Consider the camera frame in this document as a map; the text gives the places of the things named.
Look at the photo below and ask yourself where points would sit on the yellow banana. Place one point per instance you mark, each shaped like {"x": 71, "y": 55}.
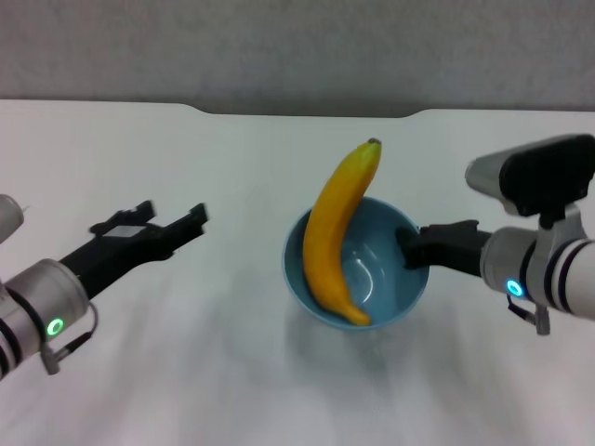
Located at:
{"x": 330, "y": 232}

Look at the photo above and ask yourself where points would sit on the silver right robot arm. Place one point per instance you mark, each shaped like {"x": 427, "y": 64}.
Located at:
{"x": 548, "y": 274}

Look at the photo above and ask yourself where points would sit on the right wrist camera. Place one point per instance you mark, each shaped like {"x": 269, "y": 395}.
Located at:
{"x": 534, "y": 174}

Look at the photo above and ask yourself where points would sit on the blue plastic bowl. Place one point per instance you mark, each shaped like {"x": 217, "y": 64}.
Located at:
{"x": 400, "y": 297}

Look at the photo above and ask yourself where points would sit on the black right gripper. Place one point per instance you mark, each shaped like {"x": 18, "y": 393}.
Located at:
{"x": 451, "y": 251}

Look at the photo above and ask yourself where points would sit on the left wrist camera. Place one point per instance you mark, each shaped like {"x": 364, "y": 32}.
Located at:
{"x": 8, "y": 216}

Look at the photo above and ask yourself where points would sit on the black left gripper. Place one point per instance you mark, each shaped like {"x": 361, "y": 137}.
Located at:
{"x": 111, "y": 255}

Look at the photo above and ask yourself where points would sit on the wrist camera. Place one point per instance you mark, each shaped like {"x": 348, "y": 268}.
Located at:
{"x": 8, "y": 216}
{"x": 534, "y": 174}

